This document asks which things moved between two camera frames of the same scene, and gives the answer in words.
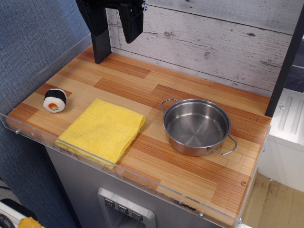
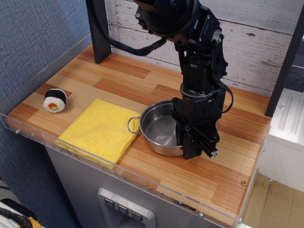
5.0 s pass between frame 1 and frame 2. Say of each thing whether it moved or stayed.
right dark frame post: stayed
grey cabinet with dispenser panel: stayed
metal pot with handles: moved
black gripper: moved
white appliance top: stayed
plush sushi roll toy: stayed
